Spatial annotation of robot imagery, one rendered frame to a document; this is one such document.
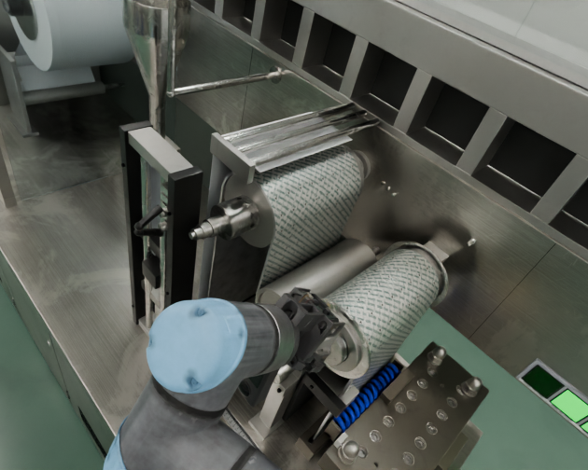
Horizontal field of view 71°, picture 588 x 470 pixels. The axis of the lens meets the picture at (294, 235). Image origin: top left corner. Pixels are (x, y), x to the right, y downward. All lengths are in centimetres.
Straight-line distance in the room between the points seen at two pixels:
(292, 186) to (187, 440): 45
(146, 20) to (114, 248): 61
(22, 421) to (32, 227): 93
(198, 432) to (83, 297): 81
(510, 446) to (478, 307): 157
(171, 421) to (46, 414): 166
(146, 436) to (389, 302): 45
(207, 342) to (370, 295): 42
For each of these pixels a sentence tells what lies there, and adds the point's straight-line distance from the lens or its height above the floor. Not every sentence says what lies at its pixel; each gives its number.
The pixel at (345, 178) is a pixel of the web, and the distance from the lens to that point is 81.
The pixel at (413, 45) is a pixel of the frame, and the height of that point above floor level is 161.
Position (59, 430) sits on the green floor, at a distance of 201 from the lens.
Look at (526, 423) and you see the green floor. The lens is 258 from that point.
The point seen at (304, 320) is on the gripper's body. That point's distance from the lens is 48.
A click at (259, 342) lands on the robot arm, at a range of 39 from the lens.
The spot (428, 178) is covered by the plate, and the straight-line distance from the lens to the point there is 87.
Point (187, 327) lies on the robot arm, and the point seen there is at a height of 153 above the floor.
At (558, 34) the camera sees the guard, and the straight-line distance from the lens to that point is 73.
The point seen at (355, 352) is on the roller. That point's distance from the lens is 68.
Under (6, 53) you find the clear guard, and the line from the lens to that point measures 125.
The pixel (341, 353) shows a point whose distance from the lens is 68.
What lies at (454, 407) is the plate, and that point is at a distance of 103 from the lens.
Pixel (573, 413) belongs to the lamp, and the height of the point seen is 117.
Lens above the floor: 182
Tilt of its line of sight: 42 degrees down
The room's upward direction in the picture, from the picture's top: 17 degrees clockwise
